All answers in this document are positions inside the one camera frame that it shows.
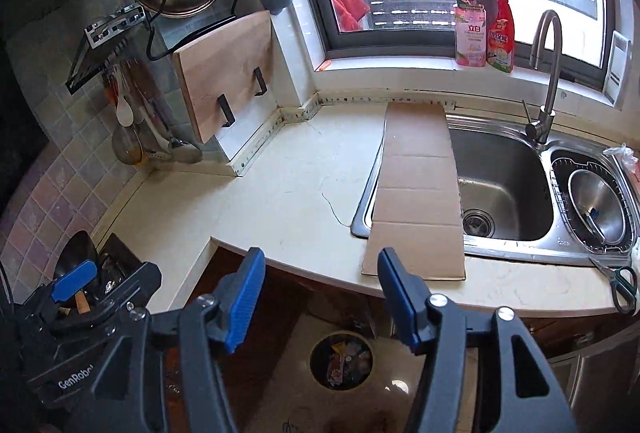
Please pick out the red cloth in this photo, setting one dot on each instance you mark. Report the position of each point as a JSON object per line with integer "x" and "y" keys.
{"x": 347, "y": 5}

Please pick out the stainless steel sink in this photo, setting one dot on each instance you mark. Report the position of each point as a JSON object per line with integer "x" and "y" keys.
{"x": 500, "y": 183}

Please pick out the round trash bin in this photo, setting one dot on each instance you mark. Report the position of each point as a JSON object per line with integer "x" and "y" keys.
{"x": 316, "y": 358}

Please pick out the red spray bottle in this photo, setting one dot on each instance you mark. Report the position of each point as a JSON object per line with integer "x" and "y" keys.
{"x": 500, "y": 38}

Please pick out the wooden cutting board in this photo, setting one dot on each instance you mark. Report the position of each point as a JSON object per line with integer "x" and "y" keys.
{"x": 220, "y": 73}

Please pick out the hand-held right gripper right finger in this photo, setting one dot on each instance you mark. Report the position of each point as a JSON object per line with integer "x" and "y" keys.
{"x": 400, "y": 303}

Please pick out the dark window frame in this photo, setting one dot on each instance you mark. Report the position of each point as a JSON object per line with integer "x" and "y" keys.
{"x": 330, "y": 48}

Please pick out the brown cardboard sheet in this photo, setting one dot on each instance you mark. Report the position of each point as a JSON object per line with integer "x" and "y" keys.
{"x": 415, "y": 193}

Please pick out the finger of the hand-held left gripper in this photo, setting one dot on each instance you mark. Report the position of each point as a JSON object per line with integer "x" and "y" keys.
{"x": 75, "y": 280}
{"x": 135, "y": 288}

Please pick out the steel ladle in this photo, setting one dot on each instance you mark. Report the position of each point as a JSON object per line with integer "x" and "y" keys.
{"x": 125, "y": 148}

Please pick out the black wok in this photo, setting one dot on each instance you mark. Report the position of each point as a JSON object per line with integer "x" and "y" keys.
{"x": 75, "y": 248}

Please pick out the white rice paddle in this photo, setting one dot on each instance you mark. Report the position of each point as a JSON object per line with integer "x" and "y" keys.
{"x": 125, "y": 110}

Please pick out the metal knife rack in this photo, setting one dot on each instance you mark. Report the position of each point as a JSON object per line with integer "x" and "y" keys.
{"x": 115, "y": 25}

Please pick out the black rack bracket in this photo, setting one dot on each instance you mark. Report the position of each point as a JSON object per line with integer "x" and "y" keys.
{"x": 260, "y": 83}
{"x": 226, "y": 110}

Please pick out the clear plastic bag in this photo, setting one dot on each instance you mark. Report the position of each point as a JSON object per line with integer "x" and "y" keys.
{"x": 625, "y": 158}

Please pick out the brown base cabinet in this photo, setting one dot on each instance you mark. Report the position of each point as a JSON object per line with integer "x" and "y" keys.
{"x": 280, "y": 293}

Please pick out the white backsplash panel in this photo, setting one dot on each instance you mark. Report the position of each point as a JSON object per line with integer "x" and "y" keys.
{"x": 250, "y": 133}

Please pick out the steel bowl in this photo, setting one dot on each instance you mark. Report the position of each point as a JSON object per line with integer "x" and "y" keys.
{"x": 595, "y": 203}

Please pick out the white plastic holder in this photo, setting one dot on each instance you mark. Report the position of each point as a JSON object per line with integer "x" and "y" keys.
{"x": 617, "y": 68}

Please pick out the steel kitchen faucet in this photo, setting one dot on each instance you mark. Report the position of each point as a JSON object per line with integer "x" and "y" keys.
{"x": 552, "y": 78}

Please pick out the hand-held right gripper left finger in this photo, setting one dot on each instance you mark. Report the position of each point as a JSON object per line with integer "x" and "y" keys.
{"x": 245, "y": 303}

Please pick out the pink dish soap bottle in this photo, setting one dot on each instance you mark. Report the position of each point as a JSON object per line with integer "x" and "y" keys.
{"x": 470, "y": 38}

